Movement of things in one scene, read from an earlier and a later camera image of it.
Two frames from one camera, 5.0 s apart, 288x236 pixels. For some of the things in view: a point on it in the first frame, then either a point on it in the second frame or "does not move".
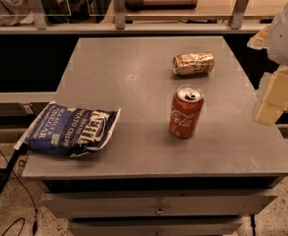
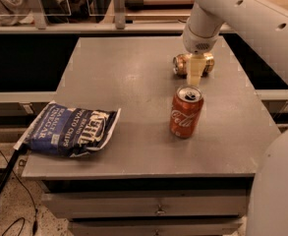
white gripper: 286,38 to 199,43
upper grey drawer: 158,204 does not move
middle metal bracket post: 119,0 does not move
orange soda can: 193,64 does not move
